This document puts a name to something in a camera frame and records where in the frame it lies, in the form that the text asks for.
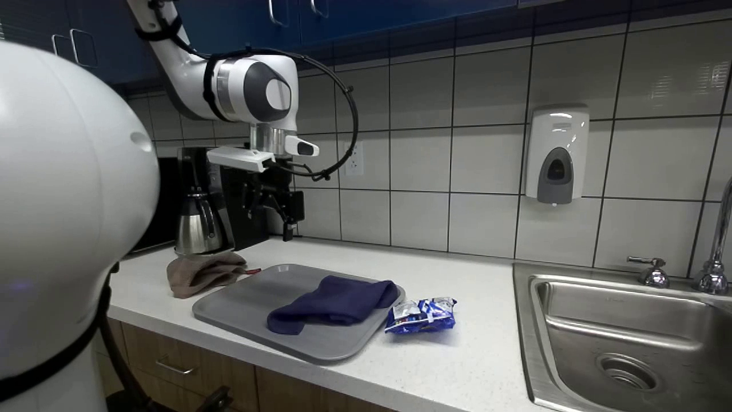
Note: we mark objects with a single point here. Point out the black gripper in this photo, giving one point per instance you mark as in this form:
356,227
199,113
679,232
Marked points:
274,184

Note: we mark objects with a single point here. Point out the white wall soap dispenser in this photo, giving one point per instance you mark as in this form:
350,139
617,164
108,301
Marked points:
555,152

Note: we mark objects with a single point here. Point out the grey plastic tray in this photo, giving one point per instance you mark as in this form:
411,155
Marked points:
334,339

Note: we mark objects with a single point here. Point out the black coffee maker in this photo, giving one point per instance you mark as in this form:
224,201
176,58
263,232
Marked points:
152,197

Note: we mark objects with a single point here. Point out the blue wall cabinet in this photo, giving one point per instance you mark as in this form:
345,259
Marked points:
419,14

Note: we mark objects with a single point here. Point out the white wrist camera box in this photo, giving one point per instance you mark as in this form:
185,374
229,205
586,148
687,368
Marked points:
241,158

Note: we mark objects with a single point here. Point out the wide wooden drawer front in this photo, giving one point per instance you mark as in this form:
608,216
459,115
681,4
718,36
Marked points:
212,362

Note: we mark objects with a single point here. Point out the stainless steel sink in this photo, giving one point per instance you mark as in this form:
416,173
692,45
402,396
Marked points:
608,321

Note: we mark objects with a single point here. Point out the narrow wooden drawer front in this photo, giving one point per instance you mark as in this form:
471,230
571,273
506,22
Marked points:
304,396

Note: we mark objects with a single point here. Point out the dark blue towel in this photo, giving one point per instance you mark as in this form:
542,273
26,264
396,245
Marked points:
343,301

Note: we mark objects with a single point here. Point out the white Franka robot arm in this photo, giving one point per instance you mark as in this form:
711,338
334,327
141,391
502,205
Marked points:
60,190

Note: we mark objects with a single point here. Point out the tan towel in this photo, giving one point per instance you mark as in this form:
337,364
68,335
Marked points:
201,273

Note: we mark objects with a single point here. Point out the blue white snack bag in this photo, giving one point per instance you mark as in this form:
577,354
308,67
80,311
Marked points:
419,317

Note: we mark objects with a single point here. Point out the white wall outlet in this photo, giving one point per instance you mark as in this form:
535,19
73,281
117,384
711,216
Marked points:
356,164

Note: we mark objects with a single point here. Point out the chrome faucet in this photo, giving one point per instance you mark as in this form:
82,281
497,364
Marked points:
714,275

